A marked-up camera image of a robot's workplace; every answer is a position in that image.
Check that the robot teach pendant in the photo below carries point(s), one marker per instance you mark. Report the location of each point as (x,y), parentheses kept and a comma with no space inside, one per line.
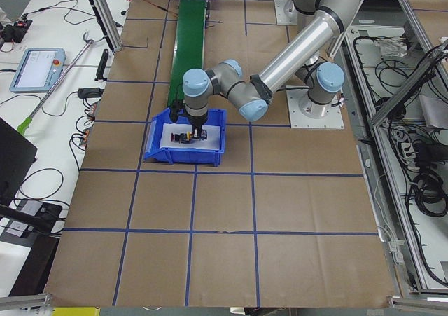
(38,70)

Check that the far blue plastic bin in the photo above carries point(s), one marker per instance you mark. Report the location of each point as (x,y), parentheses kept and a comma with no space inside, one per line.
(216,117)

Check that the black power adapter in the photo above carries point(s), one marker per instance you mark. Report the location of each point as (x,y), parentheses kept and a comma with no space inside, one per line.
(84,93)

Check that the red push button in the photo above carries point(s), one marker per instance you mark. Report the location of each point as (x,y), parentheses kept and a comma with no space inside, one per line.
(180,138)

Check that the white foam pad far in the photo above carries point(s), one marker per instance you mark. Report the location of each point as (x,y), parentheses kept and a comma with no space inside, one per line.
(213,141)

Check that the aluminium frame post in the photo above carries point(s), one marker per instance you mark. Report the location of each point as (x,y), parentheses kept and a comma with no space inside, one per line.
(107,24)

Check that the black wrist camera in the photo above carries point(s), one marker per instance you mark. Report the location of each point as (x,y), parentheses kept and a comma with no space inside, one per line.
(176,110)

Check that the green conveyor belt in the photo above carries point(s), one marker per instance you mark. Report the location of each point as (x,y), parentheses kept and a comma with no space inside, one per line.
(189,45)

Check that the metal grabber stick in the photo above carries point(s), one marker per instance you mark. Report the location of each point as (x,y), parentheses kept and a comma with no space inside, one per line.
(27,121)

